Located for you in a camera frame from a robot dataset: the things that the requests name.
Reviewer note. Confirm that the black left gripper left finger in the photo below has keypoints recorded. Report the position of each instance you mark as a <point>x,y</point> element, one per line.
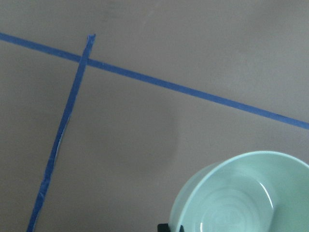
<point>164,227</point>

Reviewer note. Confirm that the mint green bowl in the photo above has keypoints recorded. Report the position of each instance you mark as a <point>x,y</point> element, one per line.
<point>262,191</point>

